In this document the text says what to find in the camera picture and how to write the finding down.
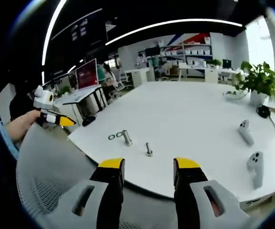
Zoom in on potted green plant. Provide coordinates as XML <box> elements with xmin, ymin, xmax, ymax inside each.
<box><xmin>225</xmin><ymin>61</ymin><xmax>275</xmax><ymax>108</ymax></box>

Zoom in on white office chair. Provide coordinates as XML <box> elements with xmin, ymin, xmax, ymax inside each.
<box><xmin>117</xmin><ymin>69</ymin><xmax>133</xmax><ymax>89</ymax></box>

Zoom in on red screen monitor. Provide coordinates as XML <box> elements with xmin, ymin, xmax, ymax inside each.
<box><xmin>76</xmin><ymin>58</ymin><xmax>99</xmax><ymax>91</ymax></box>

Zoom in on white standing desk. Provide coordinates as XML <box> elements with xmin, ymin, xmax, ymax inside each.
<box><xmin>62</xmin><ymin>85</ymin><xmax>109</xmax><ymax>120</ymax></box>

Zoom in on white handheld controller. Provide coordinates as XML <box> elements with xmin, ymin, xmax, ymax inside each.
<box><xmin>238</xmin><ymin>120</ymin><xmax>255</xmax><ymax>146</ymax></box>
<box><xmin>246</xmin><ymin>151</ymin><xmax>264</xmax><ymax>189</ymax></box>

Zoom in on dark hanging sign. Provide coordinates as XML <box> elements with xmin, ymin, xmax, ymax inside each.
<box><xmin>70</xmin><ymin>20</ymin><xmax>90</xmax><ymax>42</ymax></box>

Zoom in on black coiled charger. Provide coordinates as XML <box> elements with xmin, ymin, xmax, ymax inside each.
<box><xmin>256</xmin><ymin>104</ymin><xmax>271</xmax><ymax>118</ymax></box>

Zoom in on large threaded stud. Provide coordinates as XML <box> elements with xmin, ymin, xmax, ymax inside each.
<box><xmin>122</xmin><ymin>129</ymin><xmax>134</xmax><ymax>146</ymax></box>

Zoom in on white storage shelves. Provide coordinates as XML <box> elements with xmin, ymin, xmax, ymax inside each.
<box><xmin>159</xmin><ymin>35</ymin><xmax>212</xmax><ymax>77</ymax></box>

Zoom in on ceiling light strip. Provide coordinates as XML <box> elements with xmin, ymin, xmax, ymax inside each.
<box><xmin>41</xmin><ymin>0</ymin><xmax>68</xmax><ymax>67</ymax></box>
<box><xmin>105</xmin><ymin>19</ymin><xmax>243</xmax><ymax>46</ymax></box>

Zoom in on small background plant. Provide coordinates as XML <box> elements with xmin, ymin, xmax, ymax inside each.
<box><xmin>205</xmin><ymin>59</ymin><xmax>223</xmax><ymax>69</ymax></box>

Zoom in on light blue shirt sleeve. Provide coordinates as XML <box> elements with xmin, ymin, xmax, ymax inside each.
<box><xmin>0</xmin><ymin>112</ymin><xmax>20</xmax><ymax>161</ymax></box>

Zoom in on small threaded stud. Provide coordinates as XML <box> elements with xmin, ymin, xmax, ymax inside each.
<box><xmin>145</xmin><ymin>142</ymin><xmax>154</xmax><ymax>157</ymax></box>

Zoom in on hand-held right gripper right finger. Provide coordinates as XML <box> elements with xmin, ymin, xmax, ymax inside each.
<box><xmin>173</xmin><ymin>157</ymin><xmax>256</xmax><ymax>229</ymax></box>

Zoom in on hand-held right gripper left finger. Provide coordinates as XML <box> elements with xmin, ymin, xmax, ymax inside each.
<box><xmin>36</xmin><ymin>157</ymin><xmax>126</xmax><ymax>229</ymax></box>

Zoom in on grey mesh chair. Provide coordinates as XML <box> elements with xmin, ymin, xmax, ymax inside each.
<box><xmin>15</xmin><ymin>124</ymin><xmax>176</xmax><ymax>229</ymax></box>

